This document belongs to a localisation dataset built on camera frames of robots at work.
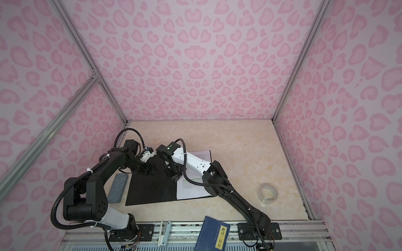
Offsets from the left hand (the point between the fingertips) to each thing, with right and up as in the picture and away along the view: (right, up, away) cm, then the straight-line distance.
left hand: (152, 170), depth 87 cm
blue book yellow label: (+33, -27, -14) cm, 45 cm away
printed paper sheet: (+19, -11, 0) cm, 22 cm away
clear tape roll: (+63, -12, -2) cm, 64 cm away
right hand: (+13, -5, +2) cm, 14 cm away
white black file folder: (+3, -10, +1) cm, 11 cm away
